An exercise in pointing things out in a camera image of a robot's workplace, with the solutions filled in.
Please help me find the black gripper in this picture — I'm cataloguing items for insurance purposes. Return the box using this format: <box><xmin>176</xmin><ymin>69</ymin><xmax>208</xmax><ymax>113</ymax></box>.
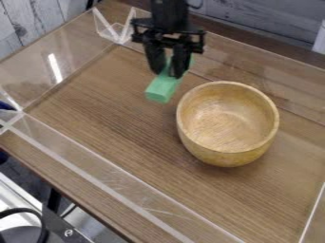
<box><xmin>132</xmin><ymin>0</ymin><xmax>207</xmax><ymax>79</ymax></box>

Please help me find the green rectangular block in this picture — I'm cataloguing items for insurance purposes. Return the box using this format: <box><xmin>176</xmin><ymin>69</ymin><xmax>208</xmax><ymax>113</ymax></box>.
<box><xmin>145</xmin><ymin>58</ymin><xmax>189</xmax><ymax>103</ymax></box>

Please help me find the light wooden bowl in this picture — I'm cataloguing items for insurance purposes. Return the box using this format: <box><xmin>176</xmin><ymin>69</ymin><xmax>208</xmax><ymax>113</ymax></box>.
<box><xmin>176</xmin><ymin>81</ymin><xmax>280</xmax><ymax>167</ymax></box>

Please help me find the blue object at left edge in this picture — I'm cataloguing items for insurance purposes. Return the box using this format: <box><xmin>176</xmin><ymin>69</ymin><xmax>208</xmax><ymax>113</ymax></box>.
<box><xmin>0</xmin><ymin>101</ymin><xmax>17</xmax><ymax>111</ymax></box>

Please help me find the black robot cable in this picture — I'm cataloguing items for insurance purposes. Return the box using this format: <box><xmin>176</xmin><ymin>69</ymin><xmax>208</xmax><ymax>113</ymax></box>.
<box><xmin>187</xmin><ymin>0</ymin><xmax>207</xmax><ymax>9</ymax></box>

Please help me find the clear acrylic tray enclosure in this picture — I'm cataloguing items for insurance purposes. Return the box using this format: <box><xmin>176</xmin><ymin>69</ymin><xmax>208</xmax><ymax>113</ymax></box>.
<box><xmin>0</xmin><ymin>1</ymin><xmax>325</xmax><ymax>243</ymax></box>

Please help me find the black metal bracket with screw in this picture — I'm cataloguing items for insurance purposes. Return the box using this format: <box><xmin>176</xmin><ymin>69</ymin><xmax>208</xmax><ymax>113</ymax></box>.
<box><xmin>42</xmin><ymin>208</ymin><xmax>94</xmax><ymax>243</ymax></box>

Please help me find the black cable bottom left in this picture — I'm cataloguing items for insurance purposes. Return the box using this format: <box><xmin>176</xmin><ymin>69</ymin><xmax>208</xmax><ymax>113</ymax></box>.
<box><xmin>0</xmin><ymin>207</ymin><xmax>49</xmax><ymax>243</ymax></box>

